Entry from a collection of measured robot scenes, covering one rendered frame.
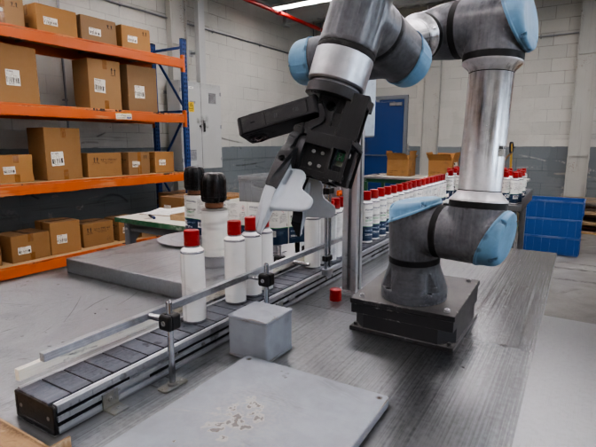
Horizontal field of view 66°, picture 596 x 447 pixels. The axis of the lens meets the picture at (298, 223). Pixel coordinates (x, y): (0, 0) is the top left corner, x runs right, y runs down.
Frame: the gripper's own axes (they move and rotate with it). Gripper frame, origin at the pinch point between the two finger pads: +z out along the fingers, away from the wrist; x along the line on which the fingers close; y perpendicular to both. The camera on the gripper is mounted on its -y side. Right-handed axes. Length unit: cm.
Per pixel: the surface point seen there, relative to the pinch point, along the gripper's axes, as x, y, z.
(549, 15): 750, 63, -402
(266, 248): 56, -22, 9
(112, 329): 9.1, -26.6, 24.9
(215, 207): 72, -48, 4
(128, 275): 63, -65, 32
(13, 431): -1, -31, 41
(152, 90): 393, -339, -77
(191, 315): 32.4, -25.1, 25.4
